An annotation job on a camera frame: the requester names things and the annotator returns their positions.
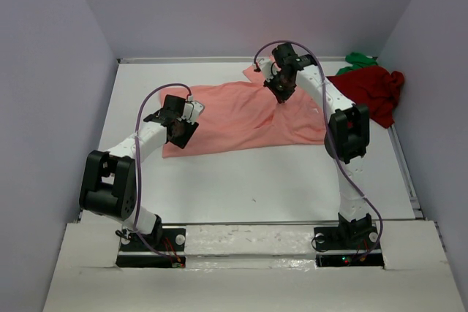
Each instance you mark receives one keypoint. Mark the aluminium rail front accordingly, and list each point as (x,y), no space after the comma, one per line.
(252,223)

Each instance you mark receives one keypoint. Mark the green t shirt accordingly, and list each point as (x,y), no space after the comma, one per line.
(355,61)

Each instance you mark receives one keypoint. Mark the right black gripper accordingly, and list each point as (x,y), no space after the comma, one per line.
(280,88)

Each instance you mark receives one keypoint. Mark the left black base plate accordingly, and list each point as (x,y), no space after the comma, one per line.
(168,253)

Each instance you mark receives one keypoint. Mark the pink t shirt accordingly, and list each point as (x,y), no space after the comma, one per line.
(243,115)

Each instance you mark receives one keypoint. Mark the red t shirt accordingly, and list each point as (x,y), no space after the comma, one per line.
(375,87)

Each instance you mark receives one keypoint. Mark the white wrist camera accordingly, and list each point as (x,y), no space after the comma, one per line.
(267,68)
(192,111)

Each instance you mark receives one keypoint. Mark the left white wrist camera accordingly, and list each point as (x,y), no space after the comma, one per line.
(192,111)

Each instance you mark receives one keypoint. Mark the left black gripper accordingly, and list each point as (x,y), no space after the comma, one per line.
(181,133)

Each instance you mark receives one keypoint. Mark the aluminium rail back edge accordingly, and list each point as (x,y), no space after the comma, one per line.
(185,60)

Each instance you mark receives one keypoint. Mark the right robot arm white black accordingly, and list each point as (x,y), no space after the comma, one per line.
(347,137)

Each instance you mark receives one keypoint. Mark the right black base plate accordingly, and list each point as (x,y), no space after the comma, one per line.
(332,252)

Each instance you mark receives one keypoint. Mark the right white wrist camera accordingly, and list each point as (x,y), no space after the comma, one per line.
(267,68)

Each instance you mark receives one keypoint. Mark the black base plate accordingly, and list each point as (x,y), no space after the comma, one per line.
(332,252)
(168,253)

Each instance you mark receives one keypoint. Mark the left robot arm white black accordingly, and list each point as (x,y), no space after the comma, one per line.
(112,179)

